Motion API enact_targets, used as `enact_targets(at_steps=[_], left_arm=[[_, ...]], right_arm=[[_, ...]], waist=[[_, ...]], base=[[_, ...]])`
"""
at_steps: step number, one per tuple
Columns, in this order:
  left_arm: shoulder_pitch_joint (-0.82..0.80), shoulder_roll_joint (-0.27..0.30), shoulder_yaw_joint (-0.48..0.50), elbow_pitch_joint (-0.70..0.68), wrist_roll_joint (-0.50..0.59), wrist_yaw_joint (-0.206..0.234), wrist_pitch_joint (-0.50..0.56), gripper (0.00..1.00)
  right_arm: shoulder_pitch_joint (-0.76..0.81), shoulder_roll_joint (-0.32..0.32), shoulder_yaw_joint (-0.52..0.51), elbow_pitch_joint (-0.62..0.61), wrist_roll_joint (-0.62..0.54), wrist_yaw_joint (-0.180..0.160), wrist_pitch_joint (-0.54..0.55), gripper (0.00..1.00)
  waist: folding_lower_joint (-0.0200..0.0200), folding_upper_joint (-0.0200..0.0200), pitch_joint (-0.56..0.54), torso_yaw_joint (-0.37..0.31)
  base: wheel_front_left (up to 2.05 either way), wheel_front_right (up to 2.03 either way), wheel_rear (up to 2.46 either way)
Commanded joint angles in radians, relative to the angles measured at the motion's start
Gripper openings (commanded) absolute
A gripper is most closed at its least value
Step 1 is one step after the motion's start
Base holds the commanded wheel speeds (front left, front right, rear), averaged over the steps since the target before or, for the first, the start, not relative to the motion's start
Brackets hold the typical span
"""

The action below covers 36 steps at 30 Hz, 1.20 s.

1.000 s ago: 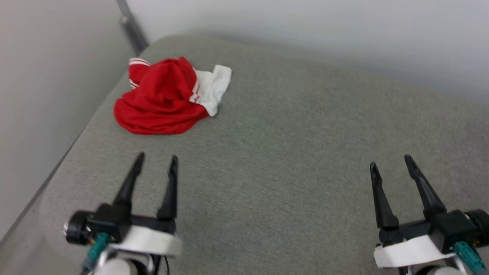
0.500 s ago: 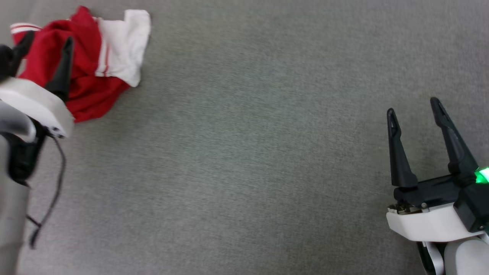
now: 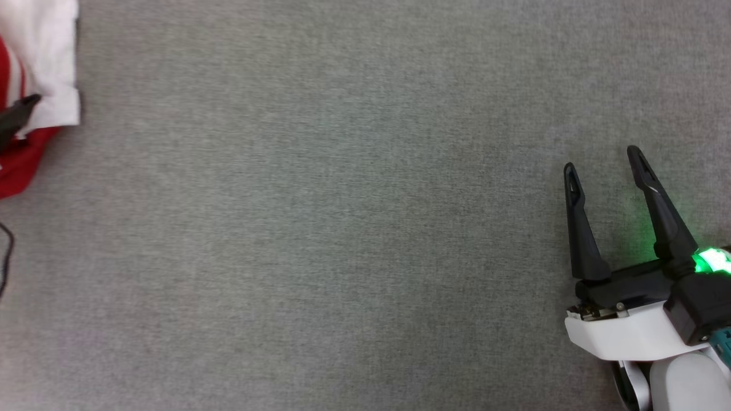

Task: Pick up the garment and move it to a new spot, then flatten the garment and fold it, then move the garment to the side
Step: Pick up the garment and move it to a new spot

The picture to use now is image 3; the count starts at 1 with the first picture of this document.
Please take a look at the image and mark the red white basketball shorts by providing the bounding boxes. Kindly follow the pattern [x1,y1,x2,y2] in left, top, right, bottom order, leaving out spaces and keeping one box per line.
[0,0,81,200]

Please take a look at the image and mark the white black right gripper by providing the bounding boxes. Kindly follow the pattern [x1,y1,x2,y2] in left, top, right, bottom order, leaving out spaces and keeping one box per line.
[563,145,731,362]

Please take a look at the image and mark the thin black cable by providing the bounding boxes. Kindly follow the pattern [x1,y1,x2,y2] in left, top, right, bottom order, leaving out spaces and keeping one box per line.
[0,221,15,299]

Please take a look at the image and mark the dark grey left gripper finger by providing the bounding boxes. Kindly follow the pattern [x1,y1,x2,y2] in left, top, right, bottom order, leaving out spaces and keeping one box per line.
[0,94,42,151]

